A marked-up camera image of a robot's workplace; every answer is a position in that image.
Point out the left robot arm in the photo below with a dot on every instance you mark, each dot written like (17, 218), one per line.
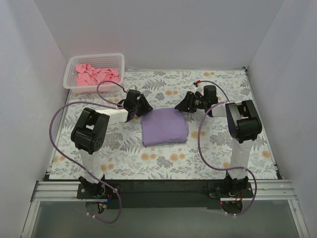
(89, 135)

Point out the white plastic basket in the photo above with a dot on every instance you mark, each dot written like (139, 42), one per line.
(113, 61)

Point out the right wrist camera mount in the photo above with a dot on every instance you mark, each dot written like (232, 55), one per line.
(197, 86)

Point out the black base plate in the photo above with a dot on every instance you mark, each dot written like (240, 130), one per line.
(166, 193)

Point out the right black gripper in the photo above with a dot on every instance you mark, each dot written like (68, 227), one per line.
(189, 102)

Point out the aluminium rail frame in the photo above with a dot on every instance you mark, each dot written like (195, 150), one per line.
(67, 190)

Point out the pink t shirt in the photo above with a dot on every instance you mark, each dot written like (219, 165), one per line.
(90, 76)

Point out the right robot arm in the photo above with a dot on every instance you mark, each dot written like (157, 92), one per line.
(244, 126)

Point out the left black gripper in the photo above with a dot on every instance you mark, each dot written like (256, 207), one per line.
(141, 104)

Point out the purple t shirt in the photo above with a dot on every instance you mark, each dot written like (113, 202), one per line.
(163, 126)

